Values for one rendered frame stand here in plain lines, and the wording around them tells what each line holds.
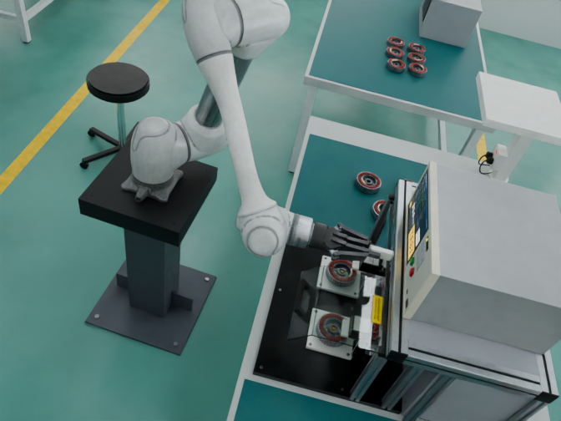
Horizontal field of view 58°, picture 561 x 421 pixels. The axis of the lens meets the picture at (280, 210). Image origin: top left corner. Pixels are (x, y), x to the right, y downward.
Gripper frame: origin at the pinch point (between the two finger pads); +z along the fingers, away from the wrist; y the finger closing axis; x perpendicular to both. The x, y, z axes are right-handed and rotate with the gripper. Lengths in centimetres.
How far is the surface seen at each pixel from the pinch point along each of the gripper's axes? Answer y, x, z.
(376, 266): -17.4, -26.0, 6.1
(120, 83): -128, -63, -135
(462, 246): 2.7, 13.7, 17.3
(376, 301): 8.2, -11.4, 3.1
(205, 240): -82, -118, -68
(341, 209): -58, -43, -6
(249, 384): 27, -43, -26
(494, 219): -10.7, 13.7, 27.3
